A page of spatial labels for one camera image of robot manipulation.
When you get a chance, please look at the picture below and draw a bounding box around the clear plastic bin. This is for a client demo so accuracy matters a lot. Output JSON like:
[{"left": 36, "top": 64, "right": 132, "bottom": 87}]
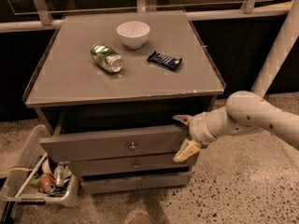
[{"left": 1, "top": 125, "right": 78, "bottom": 207}]

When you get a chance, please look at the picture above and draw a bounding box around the metal railing with glass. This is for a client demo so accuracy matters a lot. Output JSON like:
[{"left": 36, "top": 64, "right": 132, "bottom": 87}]
[{"left": 0, "top": 0, "right": 294, "bottom": 33}]

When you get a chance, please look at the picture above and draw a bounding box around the grey middle drawer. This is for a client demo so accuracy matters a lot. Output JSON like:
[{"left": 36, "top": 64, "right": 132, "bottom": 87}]
[{"left": 68, "top": 153, "right": 197, "bottom": 176}]

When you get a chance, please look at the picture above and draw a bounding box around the silver can in bin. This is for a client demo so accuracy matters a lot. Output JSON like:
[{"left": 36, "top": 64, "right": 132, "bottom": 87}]
[{"left": 54, "top": 165, "right": 64, "bottom": 188}]

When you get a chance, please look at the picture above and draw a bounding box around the grey bottom drawer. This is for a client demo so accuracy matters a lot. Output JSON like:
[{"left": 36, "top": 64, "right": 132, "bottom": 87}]
[{"left": 81, "top": 172, "right": 192, "bottom": 194}]

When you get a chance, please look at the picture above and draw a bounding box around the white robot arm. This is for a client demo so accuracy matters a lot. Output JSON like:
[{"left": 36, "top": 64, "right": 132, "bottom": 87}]
[{"left": 173, "top": 0, "right": 299, "bottom": 162}]

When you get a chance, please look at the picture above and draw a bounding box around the grey top drawer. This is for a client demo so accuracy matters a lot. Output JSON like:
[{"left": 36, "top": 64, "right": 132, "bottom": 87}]
[{"left": 38, "top": 109, "right": 200, "bottom": 163}]

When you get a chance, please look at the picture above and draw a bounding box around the white ceramic bowl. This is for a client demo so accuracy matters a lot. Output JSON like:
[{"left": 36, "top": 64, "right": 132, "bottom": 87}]
[{"left": 117, "top": 21, "right": 150, "bottom": 49}]

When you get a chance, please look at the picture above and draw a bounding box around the white stick in bin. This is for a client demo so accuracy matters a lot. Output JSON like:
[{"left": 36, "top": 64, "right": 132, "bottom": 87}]
[{"left": 15, "top": 153, "right": 48, "bottom": 198}]

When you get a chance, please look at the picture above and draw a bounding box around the green soda can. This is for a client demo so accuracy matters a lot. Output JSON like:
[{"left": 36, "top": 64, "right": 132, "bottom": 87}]
[{"left": 91, "top": 44, "right": 123, "bottom": 74}]

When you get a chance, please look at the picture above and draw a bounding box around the red soda can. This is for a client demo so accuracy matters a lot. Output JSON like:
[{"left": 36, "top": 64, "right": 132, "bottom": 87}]
[{"left": 39, "top": 174, "right": 56, "bottom": 194}]

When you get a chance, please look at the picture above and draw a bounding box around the dark blue candy bar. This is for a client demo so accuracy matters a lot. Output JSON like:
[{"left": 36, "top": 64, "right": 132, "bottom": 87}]
[{"left": 147, "top": 51, "right": 182, "bottom": 72}]

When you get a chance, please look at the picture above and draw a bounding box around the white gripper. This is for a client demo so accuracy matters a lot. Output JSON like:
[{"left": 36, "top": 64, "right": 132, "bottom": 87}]
[{"left": 172, "top": 112, "right": 216, "bottom": 162}]

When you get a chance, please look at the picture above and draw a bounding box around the grey drawer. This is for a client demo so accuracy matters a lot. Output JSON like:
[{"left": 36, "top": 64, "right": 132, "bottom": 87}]
[
  {"left": 38, "top": 109, "right": 200, "bottom": 163},
  {"left": 68, "top": 153, "right": 197, "bottom": 176},
  {"left": 81, "top": 172, "right": 192, "bottom": 194}
]

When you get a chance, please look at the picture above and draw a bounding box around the grey drawer cabinet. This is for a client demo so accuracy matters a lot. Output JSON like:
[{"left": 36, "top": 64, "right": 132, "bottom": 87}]
[{"left": 24, "top": 11, "right": 225, "bottom": 183}]

